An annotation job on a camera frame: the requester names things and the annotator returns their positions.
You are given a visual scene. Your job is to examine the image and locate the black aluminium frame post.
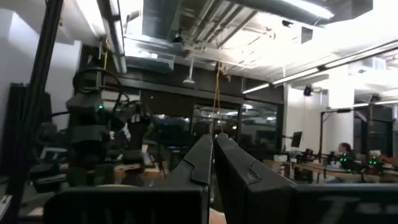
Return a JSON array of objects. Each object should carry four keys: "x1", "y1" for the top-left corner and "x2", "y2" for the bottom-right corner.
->
[{"x1": 6, "y1": 0, "x2": 65, "y2": 224}]

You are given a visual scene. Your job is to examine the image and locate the small black monitor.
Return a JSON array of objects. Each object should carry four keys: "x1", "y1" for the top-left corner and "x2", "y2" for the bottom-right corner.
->
[{"x1": 290, "y1": 131, "x2": 303, "y2": 149}]

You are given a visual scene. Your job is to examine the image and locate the wooden work table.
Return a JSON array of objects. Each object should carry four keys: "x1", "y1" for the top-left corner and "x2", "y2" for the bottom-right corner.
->
[{"x1": 284, "y1": 160, "x2": 398, "y2": 183}]

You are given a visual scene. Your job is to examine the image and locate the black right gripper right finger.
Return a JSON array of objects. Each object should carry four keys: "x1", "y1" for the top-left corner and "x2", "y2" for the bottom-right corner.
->
[{"x1": 213, "y1": 133, "x2": 398, "y2": 224}]

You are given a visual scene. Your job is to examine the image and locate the person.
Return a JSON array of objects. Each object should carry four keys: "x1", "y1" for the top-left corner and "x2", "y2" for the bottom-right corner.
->
[{"x1": 337, "y1": 142, "x2": 357, "y2": 170}]

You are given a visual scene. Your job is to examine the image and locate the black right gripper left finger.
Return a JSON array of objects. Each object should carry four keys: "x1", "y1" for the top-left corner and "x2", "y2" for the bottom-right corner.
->
[{"x1": 43, "y1": 133, "x2": 214, "y2": 224}]

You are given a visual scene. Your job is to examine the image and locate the yellow hanging rope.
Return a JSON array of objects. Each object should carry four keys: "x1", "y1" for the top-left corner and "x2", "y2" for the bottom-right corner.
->
[{"x1": 210, "y1": 60, "x2": 224, "y2": 135}]

